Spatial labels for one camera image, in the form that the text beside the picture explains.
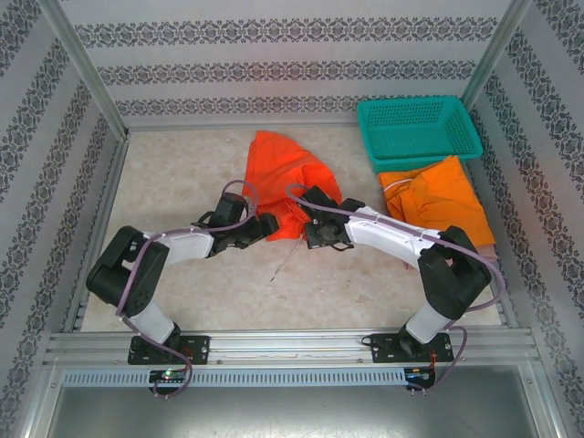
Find long aluminium table edge rail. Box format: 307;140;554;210
125;119;360;133

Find grey metal shelf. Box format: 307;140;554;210
26;358;562;438

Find left aluminium side rail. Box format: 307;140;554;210
61;134;131;333

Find right aluminium frame post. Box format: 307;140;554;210
463;0;535;104

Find wide aluminium mounting rail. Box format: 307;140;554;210
45;327;535;369

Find red-orange shorts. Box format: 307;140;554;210
241;130;344;282

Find grey slotted cable duct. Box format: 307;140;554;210
61;368;407;388

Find right aluminium side rail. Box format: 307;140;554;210
460;157;519;329

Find left aluminium frame post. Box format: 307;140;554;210
38;0;131;141

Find aluminium side rail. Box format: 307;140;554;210
460;157;519;329
61;134;131;333

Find teal plastic basket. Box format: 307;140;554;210
355;94;485;174

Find left circuit board green light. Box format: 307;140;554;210
149;370;191;383

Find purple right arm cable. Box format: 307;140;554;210
286;183;506;396

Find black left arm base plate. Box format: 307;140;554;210
127;335;211;366

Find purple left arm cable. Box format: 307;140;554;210
116;180;260;401

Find light orange shorts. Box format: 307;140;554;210
377;154;497;247

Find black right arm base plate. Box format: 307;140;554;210
370;331;455;364

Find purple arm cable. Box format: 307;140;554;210
116;180;260;401
286;183;506;396

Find aluminium frame post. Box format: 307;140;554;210
38;0;131;141
463;0;535;104

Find pink shorts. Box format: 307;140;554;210
400;244;498;271

